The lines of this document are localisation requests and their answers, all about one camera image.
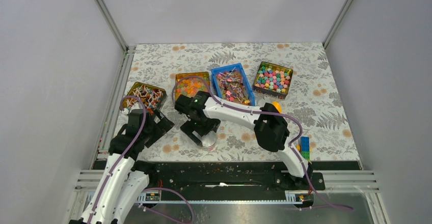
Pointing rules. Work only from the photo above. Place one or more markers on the tin of orange gummies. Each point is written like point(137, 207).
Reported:
point(191, 83)

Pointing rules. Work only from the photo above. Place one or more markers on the blue plastic candy bin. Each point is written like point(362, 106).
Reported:
point(231, 83)

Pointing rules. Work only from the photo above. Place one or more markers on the yellow plastic scoop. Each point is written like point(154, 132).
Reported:
point(277, 106)

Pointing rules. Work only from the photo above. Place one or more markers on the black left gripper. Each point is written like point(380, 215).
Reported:
point(161, 127)

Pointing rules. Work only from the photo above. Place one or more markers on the floral table cloth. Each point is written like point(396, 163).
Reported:
point(312, 99)

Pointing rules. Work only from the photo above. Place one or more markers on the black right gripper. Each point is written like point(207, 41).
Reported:
point(188, 127)

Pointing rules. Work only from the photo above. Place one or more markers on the colourful toy block train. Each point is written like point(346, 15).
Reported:
point(304, 147)

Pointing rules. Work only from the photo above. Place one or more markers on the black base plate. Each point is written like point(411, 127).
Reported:
point(236, 180)

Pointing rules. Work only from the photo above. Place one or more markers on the clear glass jar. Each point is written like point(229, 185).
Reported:
point(208, 141)

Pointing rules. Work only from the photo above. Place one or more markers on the tin of lollipops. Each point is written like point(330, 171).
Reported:
point(152, 97)

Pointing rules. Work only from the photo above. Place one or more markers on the grey slotted cable duct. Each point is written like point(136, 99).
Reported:
point(144, 198)

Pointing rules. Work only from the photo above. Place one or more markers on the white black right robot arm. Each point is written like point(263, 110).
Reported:
point(205, 112)

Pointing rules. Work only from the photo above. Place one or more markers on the tin of star candies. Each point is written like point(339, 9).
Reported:
point(273, 80)

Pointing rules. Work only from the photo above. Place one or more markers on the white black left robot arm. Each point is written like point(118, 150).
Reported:
point(124, 176)

